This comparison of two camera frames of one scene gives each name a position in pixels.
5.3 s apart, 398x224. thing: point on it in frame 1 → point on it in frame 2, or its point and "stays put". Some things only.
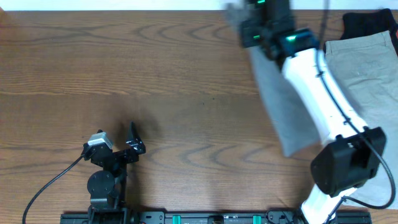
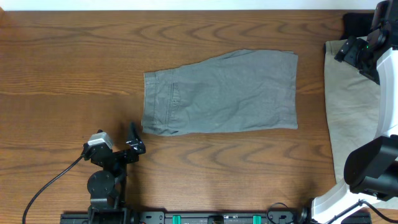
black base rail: [272, 217] stays put
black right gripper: [249, 34] → [351, 50]
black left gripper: [118, 155] stays put
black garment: [359, 23] stays put
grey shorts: [293, 119] → [243, 90]
